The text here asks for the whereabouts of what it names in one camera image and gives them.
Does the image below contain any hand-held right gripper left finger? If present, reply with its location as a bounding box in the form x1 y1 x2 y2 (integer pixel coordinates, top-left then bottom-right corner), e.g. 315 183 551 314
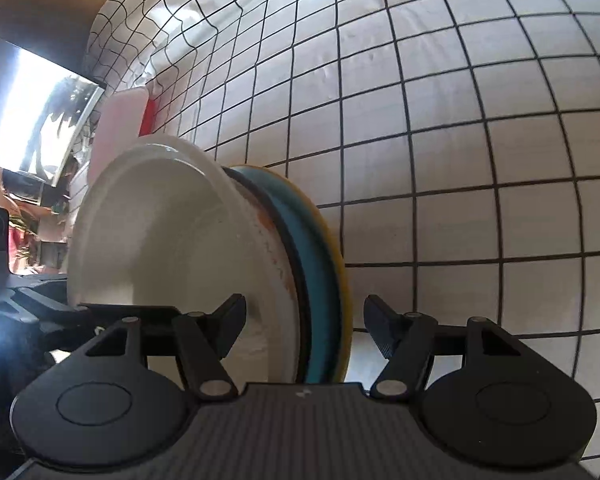
85 293 248 398

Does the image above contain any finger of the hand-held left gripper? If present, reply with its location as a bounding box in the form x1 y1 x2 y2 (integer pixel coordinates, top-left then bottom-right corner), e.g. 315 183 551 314
0 274 181 335

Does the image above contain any white checked cloth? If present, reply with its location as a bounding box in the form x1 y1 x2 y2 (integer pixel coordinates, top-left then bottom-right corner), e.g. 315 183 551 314
84 0 600 462

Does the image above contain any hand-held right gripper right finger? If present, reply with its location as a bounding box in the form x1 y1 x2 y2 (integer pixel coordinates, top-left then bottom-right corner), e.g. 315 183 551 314
362 294 529 398

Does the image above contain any cluttered shelf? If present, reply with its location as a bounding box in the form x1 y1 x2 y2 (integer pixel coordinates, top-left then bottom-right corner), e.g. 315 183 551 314
0 160 74 277

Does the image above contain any white bowl with orange label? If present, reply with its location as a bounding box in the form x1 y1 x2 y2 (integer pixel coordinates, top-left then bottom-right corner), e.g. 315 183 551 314
67 134 307 386

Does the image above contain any red square container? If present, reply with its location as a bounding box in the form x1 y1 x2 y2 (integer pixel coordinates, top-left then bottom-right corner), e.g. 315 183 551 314
87 85 159 187

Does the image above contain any blue bowl with black rim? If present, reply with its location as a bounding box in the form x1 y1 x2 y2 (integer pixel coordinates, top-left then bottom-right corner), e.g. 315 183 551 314
227 166 344 384

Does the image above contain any bright flat screen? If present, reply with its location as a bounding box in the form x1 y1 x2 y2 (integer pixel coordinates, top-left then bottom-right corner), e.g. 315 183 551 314
0 38 107 189

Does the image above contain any pale yellow plate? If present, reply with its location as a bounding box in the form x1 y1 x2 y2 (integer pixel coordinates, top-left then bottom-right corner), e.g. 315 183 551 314
230 163 355 384

